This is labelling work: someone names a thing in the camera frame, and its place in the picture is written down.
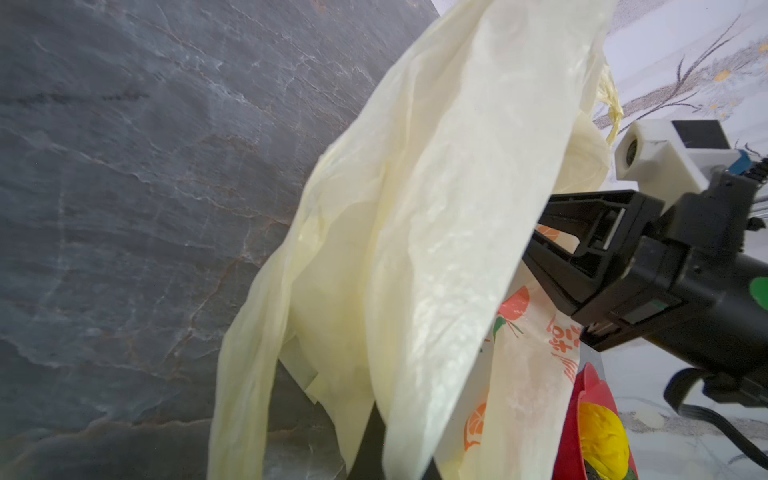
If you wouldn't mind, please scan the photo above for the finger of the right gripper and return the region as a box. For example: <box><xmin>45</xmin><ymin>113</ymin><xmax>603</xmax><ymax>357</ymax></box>
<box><xmin>539</xmin><ymin>190</ymin><xmax>664</xmax><ymax>255</ymax></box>
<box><xmin>523</xmin><ymin>239</ymin><xmax>636</xmax><ymax>315</ymax></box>

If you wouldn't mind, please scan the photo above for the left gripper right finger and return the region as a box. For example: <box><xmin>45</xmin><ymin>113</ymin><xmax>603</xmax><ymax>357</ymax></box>
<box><xmin>422</xmin><ymin>459</ymin><xmax>442</xmax><ymax>480</ymax></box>

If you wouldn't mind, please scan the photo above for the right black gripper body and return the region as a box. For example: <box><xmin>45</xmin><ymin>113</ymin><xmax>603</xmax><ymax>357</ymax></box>
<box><xmin>569</xmin><ymin>167</ymin><xmax>768</xmax><ymax>409</ymax></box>

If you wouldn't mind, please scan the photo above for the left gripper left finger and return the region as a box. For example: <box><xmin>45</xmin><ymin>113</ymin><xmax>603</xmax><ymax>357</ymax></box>
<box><xmin>347</xmin><ymin>404</ymin><xmax>386</xmax><ymax>480</ymax></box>

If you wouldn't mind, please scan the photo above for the red flower-shaped plate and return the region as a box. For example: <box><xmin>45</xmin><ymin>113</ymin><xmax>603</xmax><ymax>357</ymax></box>
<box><xmin>552</xmin><ymin>363</ymin><xmax>638</xmax><ymax>479</ymax></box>

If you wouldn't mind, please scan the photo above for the yellow fake lemon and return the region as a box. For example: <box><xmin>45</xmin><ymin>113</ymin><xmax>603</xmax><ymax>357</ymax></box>
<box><xmin>578</xmin><ymin>403</ymin><xmax>630</xmax><ymax>480</ymax></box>

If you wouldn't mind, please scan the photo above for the yellow plastic bag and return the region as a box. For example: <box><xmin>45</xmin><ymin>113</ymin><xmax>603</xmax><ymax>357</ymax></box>
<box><xmin>207</xmin><ymin>1</ymin><xmax>621</xmax><ymax>479</ymax></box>

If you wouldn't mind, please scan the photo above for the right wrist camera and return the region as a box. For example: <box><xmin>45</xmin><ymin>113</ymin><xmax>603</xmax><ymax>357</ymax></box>
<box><xmin>614</xmin><ymin>119</ymin><xmax>758</xmax><ymax>207</ymax></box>

